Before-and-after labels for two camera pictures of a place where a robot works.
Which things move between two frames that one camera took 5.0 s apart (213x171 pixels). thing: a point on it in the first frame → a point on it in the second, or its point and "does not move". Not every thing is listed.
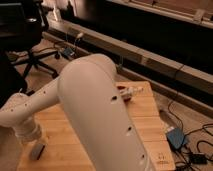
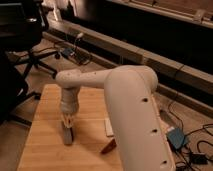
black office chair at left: (13, 76) does not move
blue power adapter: (175, 136) does not move
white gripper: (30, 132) → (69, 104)
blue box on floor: (68, 52) does not move
